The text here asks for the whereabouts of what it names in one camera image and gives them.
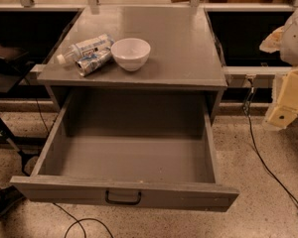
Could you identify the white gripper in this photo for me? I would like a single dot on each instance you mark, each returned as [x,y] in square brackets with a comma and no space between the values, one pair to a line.
[296,45]

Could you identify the silver redbull can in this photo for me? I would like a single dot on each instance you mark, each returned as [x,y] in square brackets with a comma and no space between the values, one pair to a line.
[89,64]

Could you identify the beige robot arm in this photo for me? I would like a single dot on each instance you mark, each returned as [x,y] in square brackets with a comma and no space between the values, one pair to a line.
[288,54]

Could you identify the grey open top drawer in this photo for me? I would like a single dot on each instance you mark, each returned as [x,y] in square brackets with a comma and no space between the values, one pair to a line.
[174,169]

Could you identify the grey cabinet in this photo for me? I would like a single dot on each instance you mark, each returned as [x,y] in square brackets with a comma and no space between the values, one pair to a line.
[179,86]

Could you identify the white ceramic bowl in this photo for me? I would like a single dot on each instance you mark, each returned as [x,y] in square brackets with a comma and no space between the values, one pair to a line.
[130,53]

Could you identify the clear plastic water bottle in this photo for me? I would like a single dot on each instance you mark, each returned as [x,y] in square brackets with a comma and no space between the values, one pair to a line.
[85,48]

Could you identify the black stand on left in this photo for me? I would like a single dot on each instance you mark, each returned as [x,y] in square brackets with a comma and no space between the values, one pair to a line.
[14,66]

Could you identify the black shoe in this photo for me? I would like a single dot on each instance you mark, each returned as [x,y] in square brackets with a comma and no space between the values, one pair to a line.
[8,197]

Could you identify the black drawer handle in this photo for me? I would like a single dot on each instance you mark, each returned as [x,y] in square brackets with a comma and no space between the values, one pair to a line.
[122,198]

